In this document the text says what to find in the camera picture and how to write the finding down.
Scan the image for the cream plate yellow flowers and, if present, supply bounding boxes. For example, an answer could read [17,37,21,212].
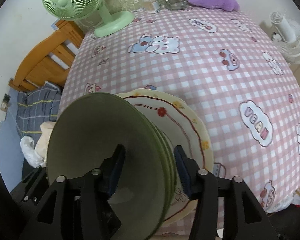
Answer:
[119,88,214,235]

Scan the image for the floral ceramic bowl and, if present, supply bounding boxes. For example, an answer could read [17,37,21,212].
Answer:
[47,92,167,239]
[151,122,173,221]
[159,130,177,206]

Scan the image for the white plate red rim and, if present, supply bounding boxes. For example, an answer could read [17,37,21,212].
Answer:
[123,94,205,225]

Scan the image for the white plastic bag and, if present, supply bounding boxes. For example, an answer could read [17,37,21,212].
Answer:
[20,136,46,168]

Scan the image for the blue plaid bedding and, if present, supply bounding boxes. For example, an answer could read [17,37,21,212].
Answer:
[16,81,62,142]

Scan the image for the pink checkered tablecloth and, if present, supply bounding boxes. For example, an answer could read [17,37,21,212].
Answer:
[59,7,300,213]

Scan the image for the white floor fan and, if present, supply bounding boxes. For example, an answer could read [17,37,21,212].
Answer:
[270,11,300,64]

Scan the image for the green desk fan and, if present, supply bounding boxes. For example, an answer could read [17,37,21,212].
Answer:
[42,0,135,37]

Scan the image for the small white lidded container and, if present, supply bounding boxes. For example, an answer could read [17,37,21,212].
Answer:
[142,0,160,14]

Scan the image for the wall power outlet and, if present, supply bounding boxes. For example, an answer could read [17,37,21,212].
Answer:
[0,94,11,112]

